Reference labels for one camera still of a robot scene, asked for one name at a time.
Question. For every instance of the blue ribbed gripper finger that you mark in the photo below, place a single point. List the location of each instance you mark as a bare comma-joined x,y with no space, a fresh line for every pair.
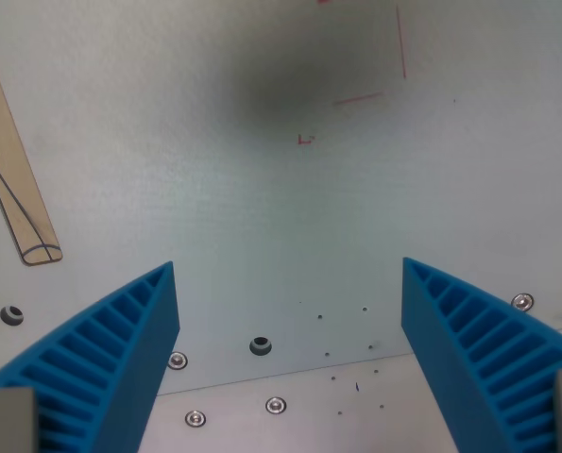
120,358
455,358

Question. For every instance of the tan wooden strip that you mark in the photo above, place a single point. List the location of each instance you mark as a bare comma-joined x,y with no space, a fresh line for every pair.
11,179

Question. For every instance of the silver round-head screw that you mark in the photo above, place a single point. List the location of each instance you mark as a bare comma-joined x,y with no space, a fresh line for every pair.
522,301
177,360
195,418
276,405

